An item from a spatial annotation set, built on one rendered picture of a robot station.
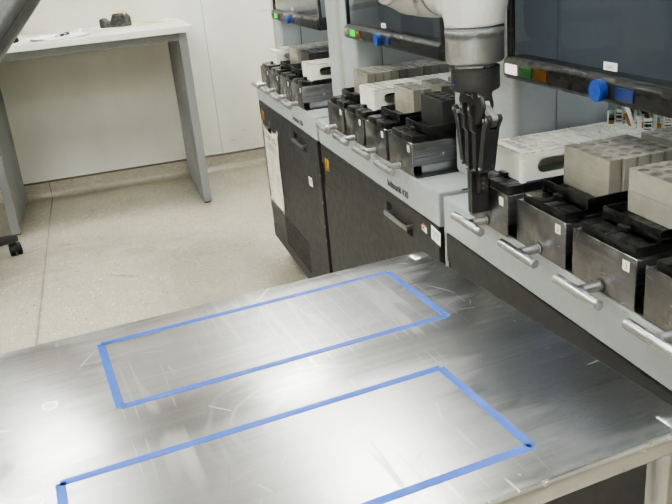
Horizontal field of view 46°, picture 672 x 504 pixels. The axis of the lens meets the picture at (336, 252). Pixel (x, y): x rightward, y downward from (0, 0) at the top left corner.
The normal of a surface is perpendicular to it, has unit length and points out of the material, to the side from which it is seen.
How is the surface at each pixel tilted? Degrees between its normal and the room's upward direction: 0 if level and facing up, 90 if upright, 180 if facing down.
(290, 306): 0
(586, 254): 90
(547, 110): 90
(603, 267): 90
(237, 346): 0
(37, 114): 90
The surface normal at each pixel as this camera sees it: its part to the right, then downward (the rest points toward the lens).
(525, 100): 0.29, 0.33
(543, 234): -0.95, 0.18
